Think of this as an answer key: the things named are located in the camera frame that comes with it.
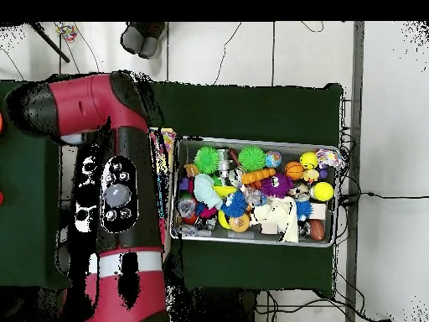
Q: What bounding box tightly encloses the white cloth with big dots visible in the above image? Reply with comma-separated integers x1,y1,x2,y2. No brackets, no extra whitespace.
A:
152,127,178,202

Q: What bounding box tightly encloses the mint green foam cloth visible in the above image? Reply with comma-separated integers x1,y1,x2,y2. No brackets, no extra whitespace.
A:
194,173,224,210

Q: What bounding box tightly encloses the green spiky ball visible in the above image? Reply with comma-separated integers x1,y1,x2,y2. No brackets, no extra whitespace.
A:
193,146,221,175
237,145,266,174

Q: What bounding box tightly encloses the blue spiky ball with eyes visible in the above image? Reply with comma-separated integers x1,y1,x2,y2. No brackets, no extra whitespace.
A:
221,192,250,219

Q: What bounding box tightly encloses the orange plastic toy block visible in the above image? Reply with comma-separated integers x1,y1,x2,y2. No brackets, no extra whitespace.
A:
240,167,277,187

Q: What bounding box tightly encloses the purple furry monster toy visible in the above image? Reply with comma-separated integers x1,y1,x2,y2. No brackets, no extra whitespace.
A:
261,173,295,199

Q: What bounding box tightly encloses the cream knitted cloth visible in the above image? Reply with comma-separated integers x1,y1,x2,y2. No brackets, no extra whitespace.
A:
251,196,301,244

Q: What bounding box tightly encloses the orange toy basketball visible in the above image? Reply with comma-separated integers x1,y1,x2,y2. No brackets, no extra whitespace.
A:
284,160,306,181

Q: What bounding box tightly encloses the dark green table cloth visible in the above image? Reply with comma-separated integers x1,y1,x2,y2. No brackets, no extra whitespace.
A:
0,73,71,289
106,70,346,296

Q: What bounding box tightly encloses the yellow ball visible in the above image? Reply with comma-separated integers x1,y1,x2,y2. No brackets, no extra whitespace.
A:
311,180,335,202
299,151,319,169

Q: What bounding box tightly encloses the person's foot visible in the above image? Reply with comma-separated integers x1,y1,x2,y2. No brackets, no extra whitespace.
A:
120,22,147,55
138,22,167,60

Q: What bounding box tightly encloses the small colourful floor toy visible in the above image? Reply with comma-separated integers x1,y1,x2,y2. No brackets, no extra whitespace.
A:
54,23,78,43

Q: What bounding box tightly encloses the thin black rod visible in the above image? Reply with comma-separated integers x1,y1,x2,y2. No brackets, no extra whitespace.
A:
26,22,71,63

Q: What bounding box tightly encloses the wire mesh bin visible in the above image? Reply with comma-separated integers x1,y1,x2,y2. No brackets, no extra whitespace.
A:
170,137,342,249

